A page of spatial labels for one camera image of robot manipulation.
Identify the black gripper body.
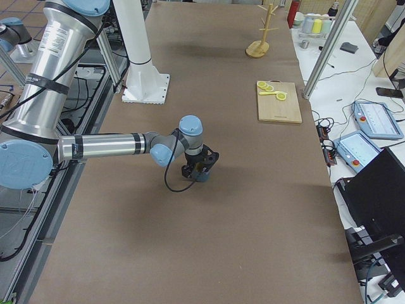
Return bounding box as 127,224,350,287
182,154,203,179

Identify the dark blue mug yellow inside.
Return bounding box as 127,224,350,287
194,163,210,182

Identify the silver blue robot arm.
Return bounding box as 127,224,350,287
1,17,32,53
1,1,218,189

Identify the wooden mug tree rack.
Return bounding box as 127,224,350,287
246,3,280,60

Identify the small steel cup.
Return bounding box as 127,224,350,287
299,39,309,49

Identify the grey cup on tray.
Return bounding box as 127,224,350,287
302,16,314,34

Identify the yellow cup on tray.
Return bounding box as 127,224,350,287
311,18,322,34

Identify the light blue cup on tray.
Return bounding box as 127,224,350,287
320,19,332,35

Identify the wooden cutting board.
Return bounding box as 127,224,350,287
256,80,302,124

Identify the yellow plastic spoon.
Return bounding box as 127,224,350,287
258,91,285,96

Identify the lemon slice inner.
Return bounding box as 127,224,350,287
265,85,274,92

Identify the lemon slice on spoon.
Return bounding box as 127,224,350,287
275,91,287,101

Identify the black power strip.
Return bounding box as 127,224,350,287
316,124,337,167

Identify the near teach pendant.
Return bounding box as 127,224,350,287
333,130,382,173

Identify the teach pendant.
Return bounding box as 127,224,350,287
333,130,382,173
353,101,404,140

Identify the black monitor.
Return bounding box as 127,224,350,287
337,148,404,288

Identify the far teach pendant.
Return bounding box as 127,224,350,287
353,101,404,140

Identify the red bottle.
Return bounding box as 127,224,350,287
287,0,300,29

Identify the grey pad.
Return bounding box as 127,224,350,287
340,42,358,54

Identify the black smartphone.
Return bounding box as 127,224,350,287
376,87,404,99

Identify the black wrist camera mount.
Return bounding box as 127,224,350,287
202,144,220,172

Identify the white pedestal column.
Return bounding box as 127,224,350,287
113,0,170,105

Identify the aluminium frame post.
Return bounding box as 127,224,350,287
302,0,358,99

